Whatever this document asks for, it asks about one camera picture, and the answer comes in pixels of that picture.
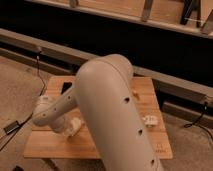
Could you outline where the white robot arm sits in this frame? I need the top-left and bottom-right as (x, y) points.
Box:
(33, 54), (164, 171)

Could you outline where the white toy block cluster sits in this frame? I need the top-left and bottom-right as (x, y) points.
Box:
(143, 115), (158, 127)

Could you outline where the black cable on floor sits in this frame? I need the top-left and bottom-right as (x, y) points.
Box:
(0, 54), (47, 152)

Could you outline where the black cable right side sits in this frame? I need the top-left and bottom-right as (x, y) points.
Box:
(183, 101), (213, 139)

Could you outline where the black rectangular object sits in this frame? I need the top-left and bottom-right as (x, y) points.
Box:
(61, 82), (72, 94)

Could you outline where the wooden table board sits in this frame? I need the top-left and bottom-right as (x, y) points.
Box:
(23, 77), (173, 159)

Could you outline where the white sponge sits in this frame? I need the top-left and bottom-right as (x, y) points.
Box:
(64, 117), (83, 137)

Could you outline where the black power adapter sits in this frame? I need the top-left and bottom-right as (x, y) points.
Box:
(4, 121), (20, 135)

